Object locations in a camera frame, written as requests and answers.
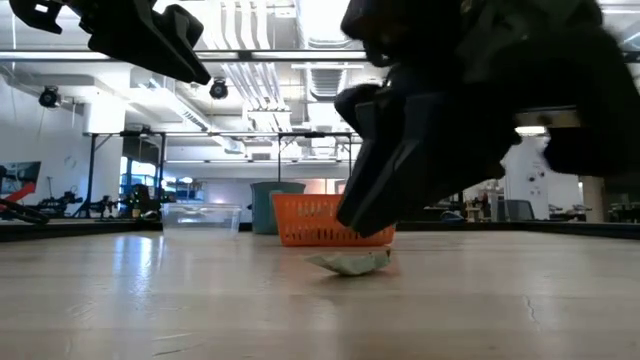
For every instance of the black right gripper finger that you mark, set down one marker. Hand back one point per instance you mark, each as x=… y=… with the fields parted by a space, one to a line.
x=440 y=150
x=372 y=150

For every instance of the black background robot arms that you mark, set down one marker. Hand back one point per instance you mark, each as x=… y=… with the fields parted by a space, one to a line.
x=60 y=202

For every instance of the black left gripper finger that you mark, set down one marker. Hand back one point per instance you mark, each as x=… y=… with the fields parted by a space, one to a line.
x=187 y=35
x=145 y=47

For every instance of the red and black machine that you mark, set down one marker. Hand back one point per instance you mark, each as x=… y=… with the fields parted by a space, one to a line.
x=20 y=192

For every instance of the silver ceiling duct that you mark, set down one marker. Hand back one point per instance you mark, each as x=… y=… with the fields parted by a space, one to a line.
x=325 y=30

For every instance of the white wide column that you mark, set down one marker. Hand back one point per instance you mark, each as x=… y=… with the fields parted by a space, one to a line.
x=530 y=190

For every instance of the black hanging camera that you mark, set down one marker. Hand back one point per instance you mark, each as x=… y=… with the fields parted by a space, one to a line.
x=218 y=89
x=48 y=97

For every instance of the grey office chair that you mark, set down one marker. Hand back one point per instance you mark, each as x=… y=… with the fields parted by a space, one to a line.
x=517 y=210

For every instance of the orange plastic basket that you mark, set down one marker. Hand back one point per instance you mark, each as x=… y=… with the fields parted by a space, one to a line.
x=310 y=225

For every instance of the black metal table frame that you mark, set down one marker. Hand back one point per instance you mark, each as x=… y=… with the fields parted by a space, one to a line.
x=75 y=227

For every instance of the green banknote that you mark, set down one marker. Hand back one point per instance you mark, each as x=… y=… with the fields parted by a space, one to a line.
x=350 y=265

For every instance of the black background rig frame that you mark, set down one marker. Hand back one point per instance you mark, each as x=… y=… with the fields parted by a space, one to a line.
x=91 y=175

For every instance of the clear plastic container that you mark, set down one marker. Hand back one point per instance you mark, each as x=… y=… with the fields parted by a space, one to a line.
x=200 y=220

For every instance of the teal ceramic mug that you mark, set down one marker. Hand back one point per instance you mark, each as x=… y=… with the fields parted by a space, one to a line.
x=262 y=210

